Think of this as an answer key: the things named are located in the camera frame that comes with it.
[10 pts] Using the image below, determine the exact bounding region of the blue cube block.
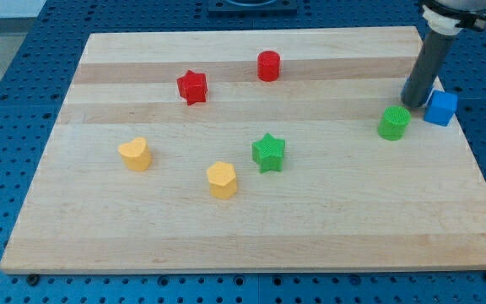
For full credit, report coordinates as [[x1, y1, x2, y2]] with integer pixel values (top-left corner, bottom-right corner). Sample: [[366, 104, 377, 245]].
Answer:
[[424, 90, 458, 127]]

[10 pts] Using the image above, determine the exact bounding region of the green cylinder block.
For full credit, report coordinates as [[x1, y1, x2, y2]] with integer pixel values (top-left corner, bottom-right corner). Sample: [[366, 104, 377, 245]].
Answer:
[[377, 106, 411, 141]]

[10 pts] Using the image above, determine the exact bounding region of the yellow heart block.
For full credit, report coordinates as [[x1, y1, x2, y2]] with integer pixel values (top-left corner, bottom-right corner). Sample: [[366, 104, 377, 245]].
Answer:
[[117, 137, 153, 171]]

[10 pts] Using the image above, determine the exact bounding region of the red cylinder block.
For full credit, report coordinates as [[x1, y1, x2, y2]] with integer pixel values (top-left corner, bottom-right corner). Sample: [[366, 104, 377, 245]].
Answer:
[[256, 51, 281, 82]]

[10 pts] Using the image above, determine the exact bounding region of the red star block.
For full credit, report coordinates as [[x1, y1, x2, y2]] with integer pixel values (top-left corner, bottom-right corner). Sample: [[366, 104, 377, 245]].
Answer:
[[176, 70, 208, 106]]

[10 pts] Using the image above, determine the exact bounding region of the dark blue base plate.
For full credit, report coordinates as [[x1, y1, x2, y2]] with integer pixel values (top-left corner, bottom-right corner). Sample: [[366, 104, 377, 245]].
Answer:
[[207, 0, 298, 16]]

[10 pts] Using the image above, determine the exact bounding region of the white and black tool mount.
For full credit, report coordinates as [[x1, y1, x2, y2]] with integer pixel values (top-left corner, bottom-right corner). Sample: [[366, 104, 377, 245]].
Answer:
[[419, 0, 486, 36]]

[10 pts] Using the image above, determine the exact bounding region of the wooden board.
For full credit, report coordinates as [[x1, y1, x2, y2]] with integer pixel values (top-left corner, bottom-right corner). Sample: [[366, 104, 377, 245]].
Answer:
[[0, 26, 486, 274]]

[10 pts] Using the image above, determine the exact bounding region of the green star block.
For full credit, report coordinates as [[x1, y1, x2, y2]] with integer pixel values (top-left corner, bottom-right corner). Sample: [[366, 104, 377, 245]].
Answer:
[[251, 133, 286, 173]]

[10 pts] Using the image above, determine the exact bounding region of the yellow pentagon block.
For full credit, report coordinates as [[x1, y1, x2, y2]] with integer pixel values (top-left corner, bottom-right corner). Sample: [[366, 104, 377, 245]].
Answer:
[[207, 161, 238, 199]]

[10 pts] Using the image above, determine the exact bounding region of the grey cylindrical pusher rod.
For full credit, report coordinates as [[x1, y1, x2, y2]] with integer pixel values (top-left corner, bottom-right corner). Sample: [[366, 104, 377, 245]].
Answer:
[[401, 30, 456, 108]]

